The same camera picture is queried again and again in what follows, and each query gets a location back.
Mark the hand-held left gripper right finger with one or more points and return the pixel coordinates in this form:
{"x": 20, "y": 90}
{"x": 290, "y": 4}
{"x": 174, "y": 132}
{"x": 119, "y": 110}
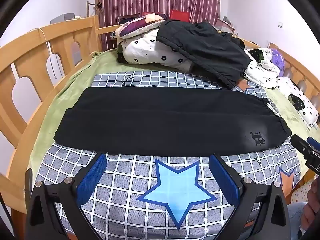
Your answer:
{"x": 223, "y": 177}

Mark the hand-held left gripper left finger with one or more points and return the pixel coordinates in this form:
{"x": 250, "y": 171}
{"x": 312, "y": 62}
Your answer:
{"x": 91, "y": 177}

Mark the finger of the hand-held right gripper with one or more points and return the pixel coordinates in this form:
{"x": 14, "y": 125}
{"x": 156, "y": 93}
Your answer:
{"x": 301, "y": 145}
{"x": 313, "y": 143}

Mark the black pants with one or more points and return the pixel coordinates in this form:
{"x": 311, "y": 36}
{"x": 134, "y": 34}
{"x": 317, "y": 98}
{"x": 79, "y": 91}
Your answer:
{"x": 160, "y": 120}

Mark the person's right hand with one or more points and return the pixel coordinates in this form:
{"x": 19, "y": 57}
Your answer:
{"x": 312, "y": 205}

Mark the white strawberry print pillow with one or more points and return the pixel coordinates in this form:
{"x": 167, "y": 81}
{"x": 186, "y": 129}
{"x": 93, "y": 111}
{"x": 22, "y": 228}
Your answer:
{"x": 305, "y": 110}

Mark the checked blanket with stars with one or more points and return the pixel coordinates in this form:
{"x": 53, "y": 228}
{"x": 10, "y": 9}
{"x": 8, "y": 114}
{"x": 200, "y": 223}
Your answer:
{"x": 130, "y": 187}

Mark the floral patterned cloth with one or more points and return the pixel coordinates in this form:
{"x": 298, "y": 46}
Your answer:
{"x": 298, "y": 195}

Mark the green bed sheet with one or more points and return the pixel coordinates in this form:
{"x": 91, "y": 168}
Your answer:
{"x": 52, "y": 115}

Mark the person's blue jeans leg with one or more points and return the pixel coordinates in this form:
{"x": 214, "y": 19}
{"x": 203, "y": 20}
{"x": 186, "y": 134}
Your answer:
{"x": 296, "y": 220}

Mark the purple plush toy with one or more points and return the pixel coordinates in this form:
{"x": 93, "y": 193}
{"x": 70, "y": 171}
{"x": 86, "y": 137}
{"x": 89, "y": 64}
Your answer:
{"x": 278, "y": 62}

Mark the black jacket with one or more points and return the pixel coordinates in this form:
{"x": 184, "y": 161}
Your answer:
{"x": 207, "y": 47}

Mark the white floral duvet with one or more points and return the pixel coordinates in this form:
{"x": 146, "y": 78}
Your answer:
{"x": 145, "y": 47}

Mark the pinkish box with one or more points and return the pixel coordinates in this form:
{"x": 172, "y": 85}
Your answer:
{"x": 223, "y": 25}

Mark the purple patterned pillow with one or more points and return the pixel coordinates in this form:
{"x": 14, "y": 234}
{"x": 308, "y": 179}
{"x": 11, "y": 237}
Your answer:
{"x": 140, "y": 25}

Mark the grey box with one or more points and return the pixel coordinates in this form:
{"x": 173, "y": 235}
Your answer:
{"x": 61, "y": 19}

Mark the red chair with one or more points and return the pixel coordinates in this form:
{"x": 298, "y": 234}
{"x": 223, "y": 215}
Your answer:
{"x": 178, "y": 15}

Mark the wooden coat rack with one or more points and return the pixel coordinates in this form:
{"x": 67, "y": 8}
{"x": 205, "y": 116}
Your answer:
{"x": 96, "y": 5}

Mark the wooden bed frame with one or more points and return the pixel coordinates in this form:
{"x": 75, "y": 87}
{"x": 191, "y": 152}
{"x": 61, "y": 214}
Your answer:
{"x": 30, "y": 60}

